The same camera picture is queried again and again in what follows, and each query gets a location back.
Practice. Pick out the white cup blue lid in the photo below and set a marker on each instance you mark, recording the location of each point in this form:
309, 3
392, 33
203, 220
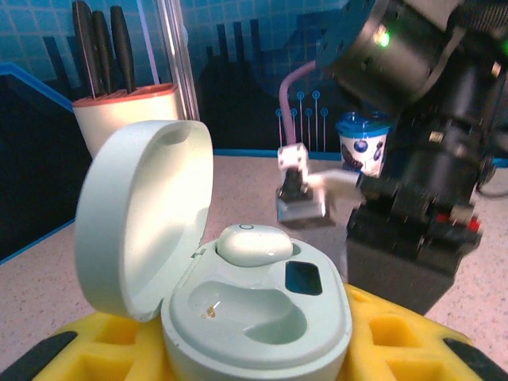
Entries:
361, 151

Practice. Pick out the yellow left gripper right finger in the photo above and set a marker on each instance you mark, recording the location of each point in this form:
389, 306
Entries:
397, 349

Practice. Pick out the beige knife block orange top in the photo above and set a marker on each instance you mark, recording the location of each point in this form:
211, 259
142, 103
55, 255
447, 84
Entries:
119, 111

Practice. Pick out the mint earbuds charging case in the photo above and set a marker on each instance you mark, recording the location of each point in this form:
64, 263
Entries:
135, 206

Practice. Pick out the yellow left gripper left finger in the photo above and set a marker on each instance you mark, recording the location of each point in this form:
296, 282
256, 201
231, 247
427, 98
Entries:
99, 349

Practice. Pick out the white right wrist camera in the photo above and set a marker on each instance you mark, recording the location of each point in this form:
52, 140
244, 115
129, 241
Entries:
301, 210

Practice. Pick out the aluminium frame post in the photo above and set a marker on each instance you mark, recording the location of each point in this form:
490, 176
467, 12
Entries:
178, 59

